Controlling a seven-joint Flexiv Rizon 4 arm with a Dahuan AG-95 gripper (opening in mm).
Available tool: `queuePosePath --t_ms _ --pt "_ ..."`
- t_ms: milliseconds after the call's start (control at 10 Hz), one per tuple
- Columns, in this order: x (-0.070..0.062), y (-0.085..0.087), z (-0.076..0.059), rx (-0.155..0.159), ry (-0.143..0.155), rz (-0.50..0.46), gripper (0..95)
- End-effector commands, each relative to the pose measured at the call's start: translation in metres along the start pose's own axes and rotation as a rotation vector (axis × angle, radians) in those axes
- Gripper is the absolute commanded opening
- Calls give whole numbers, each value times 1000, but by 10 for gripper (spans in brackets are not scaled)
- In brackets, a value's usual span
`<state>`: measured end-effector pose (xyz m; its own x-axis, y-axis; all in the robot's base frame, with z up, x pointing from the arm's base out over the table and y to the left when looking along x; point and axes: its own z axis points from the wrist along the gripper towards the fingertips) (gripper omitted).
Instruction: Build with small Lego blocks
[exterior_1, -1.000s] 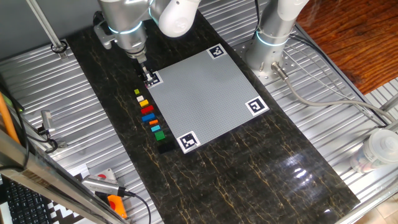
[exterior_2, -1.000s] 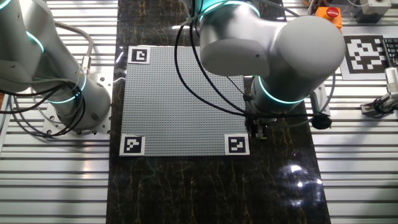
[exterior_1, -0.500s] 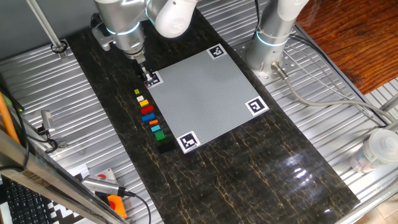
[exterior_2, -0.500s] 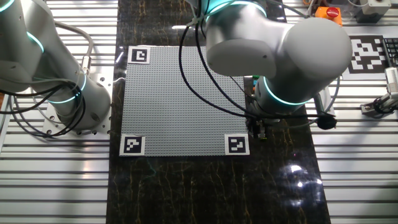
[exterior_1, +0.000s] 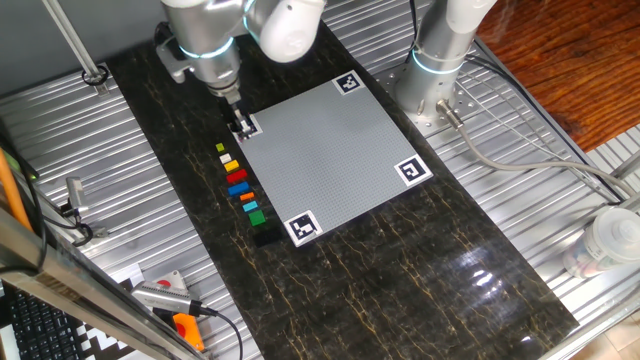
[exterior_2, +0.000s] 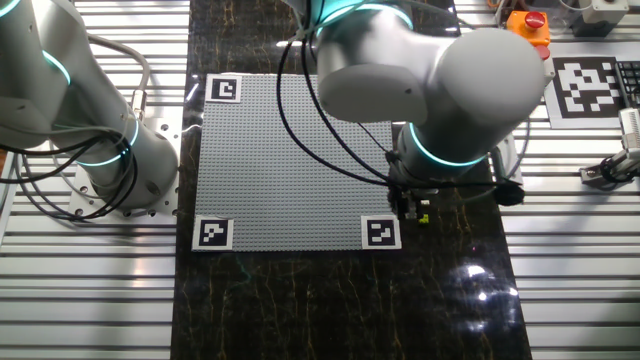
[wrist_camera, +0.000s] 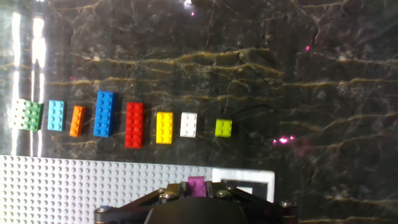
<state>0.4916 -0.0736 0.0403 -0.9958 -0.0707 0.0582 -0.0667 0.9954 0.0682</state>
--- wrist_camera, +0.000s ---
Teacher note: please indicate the yellow Lego brick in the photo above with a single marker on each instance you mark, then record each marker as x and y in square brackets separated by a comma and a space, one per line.
[164, 127]

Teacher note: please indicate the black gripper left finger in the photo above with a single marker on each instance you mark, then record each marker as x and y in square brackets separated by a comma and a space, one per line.
[174, 190]

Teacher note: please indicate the black white marker tag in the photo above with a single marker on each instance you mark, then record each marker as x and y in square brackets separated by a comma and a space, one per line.
[248, 175]

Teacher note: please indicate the long red Lego brick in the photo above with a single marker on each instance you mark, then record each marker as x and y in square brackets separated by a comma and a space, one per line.
[134, 125]

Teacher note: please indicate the grey Lego baseplate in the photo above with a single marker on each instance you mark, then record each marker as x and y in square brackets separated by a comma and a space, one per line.
[62, 186]

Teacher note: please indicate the small pink Lego brick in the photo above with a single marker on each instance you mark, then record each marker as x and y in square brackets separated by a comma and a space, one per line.
[196, 186]

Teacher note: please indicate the small lime Lego brick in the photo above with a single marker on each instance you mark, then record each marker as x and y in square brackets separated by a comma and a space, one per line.
[223, 128]

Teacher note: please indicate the light blue Lego brick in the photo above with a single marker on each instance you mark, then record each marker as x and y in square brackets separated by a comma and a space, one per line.
[56, 115]

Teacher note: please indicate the black marble pattern mat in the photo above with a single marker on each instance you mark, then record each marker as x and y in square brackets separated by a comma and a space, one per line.
[311, 109]

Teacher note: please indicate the narrow orange Lego brick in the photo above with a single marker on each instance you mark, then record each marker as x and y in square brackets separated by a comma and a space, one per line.
[77, 121]

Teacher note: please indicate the long blue Lego brick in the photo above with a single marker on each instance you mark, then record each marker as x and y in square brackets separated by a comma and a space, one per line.
[105, 114]

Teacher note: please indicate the square green Lego plate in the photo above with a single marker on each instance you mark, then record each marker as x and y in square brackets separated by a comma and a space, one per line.
[31, 115]

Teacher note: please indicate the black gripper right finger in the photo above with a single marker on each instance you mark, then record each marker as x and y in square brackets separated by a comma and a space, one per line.
[222, 192]

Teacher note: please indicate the white Lego brick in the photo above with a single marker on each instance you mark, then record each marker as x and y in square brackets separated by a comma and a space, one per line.
[188, 124]

